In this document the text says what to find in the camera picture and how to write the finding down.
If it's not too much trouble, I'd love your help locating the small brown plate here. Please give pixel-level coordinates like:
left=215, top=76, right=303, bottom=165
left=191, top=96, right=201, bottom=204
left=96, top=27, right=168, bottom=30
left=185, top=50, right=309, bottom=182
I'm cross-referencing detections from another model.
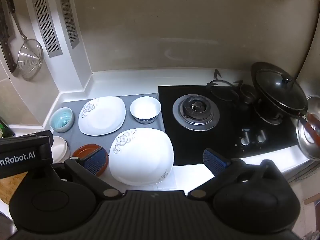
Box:
left=72, top=144, right=110, bottom=177

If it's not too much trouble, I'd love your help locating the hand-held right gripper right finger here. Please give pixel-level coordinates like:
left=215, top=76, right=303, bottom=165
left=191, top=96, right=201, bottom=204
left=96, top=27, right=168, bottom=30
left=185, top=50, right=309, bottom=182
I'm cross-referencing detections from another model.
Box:
left=187, top=148, right=288, bottom=201

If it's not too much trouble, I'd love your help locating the grey mat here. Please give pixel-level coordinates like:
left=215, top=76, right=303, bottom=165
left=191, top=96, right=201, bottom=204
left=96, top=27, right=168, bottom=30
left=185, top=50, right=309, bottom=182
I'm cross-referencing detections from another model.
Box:
left=61, top=94, right=167, bottom=156

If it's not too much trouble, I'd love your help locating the kitchen cleaver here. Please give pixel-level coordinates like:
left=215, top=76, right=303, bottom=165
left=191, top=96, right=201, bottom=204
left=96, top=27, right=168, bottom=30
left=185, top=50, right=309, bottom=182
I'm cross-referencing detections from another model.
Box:
left=0, top=4, right=18, bottom=75

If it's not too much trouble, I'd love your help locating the white floral square plate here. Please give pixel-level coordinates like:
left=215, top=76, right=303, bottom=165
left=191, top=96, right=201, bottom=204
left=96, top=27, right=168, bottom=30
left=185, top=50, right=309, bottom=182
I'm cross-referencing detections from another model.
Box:
left=78, top=96, right=126, bottom=136
left=109, top=128, right=174, bottom=187

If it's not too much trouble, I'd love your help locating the black glass gas stove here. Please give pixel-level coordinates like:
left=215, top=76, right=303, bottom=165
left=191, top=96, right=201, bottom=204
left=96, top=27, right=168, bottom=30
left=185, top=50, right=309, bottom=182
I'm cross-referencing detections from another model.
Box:
left=158, top=84, right=300, bottom=166

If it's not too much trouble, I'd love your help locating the plain white bowl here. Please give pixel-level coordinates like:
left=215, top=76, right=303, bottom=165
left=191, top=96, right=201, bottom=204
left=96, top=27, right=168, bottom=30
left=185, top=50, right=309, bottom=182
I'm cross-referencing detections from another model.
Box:
left=51, top=136, right=71, bottom=164

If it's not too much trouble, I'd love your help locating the gas stove burner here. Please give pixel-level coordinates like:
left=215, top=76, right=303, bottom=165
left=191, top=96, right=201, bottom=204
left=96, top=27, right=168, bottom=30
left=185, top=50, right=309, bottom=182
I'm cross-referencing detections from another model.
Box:
left=172, top=94, right=220, bottom=132
left=255, top=109, right=284, bottom=126

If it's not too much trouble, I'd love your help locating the metal mesh strainer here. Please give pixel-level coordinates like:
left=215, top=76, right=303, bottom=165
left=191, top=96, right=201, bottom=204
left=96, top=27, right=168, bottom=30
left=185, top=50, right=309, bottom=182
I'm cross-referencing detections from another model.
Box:
left=5, top=0, right=44, bottom=81

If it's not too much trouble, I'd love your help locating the wooden cutting board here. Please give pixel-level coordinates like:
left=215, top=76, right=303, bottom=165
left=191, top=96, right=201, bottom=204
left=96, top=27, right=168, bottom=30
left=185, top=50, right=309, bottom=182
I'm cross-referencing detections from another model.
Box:
left=0, top=172, right=28, bottom=205

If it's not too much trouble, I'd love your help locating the white bowl blue pattern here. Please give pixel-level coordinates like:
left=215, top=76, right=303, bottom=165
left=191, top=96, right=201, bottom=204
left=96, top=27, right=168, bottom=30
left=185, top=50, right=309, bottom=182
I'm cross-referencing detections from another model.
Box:
left=129, top=96, right=162, bottom=124

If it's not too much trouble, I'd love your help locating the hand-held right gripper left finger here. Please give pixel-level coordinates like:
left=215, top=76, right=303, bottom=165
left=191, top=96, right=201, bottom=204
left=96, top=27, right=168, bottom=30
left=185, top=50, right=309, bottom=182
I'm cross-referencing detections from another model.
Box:
left=51, top=147, right=123, bottom=202

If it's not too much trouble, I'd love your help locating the stove knob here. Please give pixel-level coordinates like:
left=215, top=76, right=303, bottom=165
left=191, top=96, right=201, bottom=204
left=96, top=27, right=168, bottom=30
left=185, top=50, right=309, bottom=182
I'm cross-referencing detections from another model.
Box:
left=256, top=129, right=268, bottom=144
left=239, top=131, right=251, bottom=147

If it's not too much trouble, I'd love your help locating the black wok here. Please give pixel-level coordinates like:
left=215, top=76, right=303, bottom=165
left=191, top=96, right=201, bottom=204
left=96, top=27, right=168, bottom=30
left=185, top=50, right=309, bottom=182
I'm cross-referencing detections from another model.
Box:
left=251, top=62, right=308, bottom=119

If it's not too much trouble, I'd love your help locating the glass wok lid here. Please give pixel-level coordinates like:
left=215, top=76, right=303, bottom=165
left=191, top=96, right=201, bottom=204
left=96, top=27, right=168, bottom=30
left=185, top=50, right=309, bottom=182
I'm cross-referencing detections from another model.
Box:
left=254, top=66, right=307, bottom=111

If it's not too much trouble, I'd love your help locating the black pot support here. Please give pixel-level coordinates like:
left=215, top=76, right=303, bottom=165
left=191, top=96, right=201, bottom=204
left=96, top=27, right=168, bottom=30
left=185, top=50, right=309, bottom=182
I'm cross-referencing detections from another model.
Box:
left=206, top=69, right=244, bottom=102

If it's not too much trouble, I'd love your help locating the teal glazed bowl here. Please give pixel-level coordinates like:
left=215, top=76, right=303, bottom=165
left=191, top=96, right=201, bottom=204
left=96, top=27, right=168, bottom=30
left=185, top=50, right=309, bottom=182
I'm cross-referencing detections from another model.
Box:
left=49, top=107, right=75, bottom=133

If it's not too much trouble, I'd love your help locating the green bottle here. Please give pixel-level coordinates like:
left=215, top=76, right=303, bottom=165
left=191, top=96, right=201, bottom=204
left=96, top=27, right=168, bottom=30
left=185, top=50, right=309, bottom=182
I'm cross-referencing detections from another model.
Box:
left=0, top=116, right=16, bottom=138

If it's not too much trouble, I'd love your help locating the grey wall vent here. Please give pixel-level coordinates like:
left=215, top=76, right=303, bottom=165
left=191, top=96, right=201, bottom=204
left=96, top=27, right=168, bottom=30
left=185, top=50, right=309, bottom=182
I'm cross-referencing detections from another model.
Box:
left=32, top=0, right=63, bottom=58
left=58, top=0, right=80, bottom=50

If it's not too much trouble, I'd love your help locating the steel pot lid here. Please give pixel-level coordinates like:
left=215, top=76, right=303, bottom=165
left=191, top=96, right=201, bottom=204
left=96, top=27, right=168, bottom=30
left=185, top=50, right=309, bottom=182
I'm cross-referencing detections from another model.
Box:
left=296, top=94, right=320, bottom=161

